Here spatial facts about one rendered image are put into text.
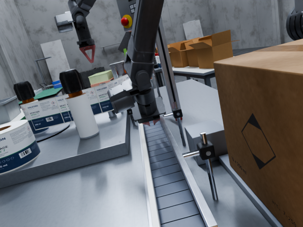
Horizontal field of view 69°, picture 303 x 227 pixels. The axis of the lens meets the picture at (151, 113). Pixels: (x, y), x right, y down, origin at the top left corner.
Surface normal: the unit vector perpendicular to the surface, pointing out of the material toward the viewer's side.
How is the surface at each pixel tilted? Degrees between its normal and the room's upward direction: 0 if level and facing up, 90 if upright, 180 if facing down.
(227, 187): 0
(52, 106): 90
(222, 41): 100
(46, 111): 90
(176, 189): 0
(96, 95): 90
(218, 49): 90
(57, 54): 78
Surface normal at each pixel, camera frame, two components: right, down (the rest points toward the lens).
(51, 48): 0.21, 0.01
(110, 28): 0.26, 0.22
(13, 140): 0.75, 0.00
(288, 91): -0.97, 0.25
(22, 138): 0.93, -0.14
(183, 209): -0.24, -0.93
